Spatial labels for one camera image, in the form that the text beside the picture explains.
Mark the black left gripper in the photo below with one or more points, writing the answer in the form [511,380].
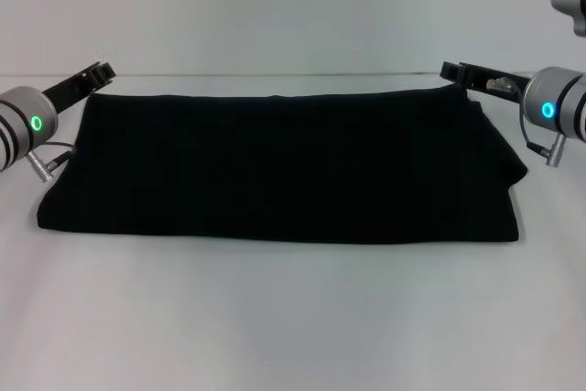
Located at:
[73,86]

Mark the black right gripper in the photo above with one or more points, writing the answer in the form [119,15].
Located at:
[494,82]

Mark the black shirt with FREE print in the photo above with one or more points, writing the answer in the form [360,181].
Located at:
[274,166]

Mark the silver metal plug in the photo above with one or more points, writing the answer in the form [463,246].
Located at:
[499,84]

